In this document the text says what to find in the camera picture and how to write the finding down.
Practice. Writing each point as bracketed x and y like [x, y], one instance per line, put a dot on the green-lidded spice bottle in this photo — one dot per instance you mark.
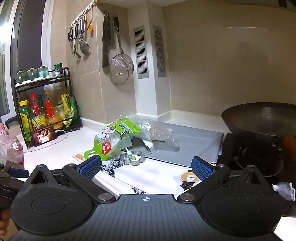
[58, 70]

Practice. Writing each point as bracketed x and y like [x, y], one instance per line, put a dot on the person's left hand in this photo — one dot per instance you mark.
[2, 224]

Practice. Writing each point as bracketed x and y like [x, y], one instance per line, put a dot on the black smartphone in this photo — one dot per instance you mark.
[45, 136]

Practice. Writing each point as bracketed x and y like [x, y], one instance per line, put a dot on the steel skimmer spoon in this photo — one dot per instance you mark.
[85, 46]

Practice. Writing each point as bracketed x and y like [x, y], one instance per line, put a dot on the red and white carton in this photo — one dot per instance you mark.
[1, 131]

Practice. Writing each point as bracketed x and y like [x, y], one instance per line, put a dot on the black wok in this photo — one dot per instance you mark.
[259, 120]

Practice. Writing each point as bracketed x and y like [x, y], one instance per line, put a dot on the dark window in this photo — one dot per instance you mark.
[32, 34]

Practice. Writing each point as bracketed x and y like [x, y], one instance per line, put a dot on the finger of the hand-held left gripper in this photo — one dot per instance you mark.
[17, 172]

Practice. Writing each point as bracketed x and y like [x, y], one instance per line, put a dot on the kitchen cleaver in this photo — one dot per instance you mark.
[106, 41]

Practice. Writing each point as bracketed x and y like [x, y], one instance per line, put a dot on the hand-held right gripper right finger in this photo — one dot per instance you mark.
[202, 170]

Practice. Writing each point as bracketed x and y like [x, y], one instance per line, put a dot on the yellow-green seasoning packet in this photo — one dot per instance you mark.
[67, 109]

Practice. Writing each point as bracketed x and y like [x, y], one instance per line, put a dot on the orange-capped oil bottle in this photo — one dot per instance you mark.
[49, 109]

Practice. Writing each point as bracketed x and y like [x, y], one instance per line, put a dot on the metal utensil rail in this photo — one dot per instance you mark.
[83, 12]

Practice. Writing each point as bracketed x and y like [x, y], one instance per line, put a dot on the black gas stove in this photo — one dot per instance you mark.
[240, 153]

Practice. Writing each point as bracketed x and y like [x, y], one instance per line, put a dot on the steel mesh strainer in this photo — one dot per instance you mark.
[121, 66]

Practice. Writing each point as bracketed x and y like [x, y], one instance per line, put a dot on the green ceramic spice jar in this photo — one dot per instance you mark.
[21, 77]
[32, 73]
[43, 71]

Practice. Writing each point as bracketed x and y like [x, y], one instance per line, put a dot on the green bottle with yellow cap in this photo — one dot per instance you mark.
[25, 118]

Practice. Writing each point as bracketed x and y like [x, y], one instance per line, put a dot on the crumpled white tissue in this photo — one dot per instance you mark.
[283, 187]

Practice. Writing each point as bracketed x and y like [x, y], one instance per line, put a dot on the red-capped sauce bottle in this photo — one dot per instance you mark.
[35, 109]

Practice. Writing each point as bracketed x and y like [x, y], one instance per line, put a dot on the grey counter mat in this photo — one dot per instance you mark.
[196, 143]

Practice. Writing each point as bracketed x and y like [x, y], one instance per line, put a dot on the white jar tray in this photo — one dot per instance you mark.
[34, 81]

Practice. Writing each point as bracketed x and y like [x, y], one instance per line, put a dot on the dark glass bottle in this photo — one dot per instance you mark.
[40, 100]

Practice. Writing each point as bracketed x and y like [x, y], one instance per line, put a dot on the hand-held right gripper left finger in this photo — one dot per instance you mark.
[90, 168]

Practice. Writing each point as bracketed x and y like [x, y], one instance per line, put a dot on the grey wall vent grille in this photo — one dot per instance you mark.
[141, 52]
[160, 51]

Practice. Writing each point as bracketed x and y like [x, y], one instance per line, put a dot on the flower-shaped metal mould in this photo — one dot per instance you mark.
[137, 160]

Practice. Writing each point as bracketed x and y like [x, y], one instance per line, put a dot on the clear plastic bag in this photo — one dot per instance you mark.
[163, 134]

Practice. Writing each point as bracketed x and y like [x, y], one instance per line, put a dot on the orange spatula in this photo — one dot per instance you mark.
[90, 24]

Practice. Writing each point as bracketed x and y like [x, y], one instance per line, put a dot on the plastic bag of meat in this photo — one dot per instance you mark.
[10, 148]

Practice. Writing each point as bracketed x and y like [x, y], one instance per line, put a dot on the green snack pouch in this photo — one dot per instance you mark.
[115, 136]

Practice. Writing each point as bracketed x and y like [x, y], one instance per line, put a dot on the white printed mat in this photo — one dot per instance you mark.
[157, 177]

